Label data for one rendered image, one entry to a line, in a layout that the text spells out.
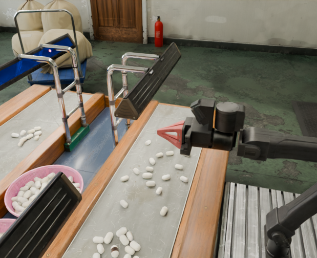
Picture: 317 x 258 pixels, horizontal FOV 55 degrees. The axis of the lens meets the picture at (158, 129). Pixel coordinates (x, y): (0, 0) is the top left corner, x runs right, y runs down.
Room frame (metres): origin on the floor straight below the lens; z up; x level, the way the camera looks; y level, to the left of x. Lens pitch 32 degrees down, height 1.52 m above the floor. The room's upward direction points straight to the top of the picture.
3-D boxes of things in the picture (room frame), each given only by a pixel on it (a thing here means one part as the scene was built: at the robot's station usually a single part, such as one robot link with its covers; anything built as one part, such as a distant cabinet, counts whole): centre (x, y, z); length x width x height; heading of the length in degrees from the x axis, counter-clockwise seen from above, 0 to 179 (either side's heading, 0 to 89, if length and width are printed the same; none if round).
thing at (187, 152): (0.67, -0.11, 1.07); 0.10 x 0.07 x 0.07; 166
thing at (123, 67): (1.14, 0.09, 0.90); 0.20 x 0.19 x 0.45; 164
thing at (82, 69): (3.55, 1.20, 0.47); 0.97 x 0.62 x 0.94; 9
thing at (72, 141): (1.26, 0.47, 0.90); 0.20 x 0.19 x 0.45; 164
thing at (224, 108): (0.65, -0.20, 1.11); 0.12 x 0.09 x 0.12; 75
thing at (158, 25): (5.02, -0.01, 0.25); 0.18 x 0.14 x 0.49; 165
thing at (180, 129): (0.70, -0.05, 1.07); 0.09 x 0.07 x 0.07; 76
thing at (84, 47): (3.58, 1.17, 0.40); 0.74 x 0.56 x 0.38; 166
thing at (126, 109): (1.12, 0.02, 1.08); 0.62 x 0.08 x 0.07; 164
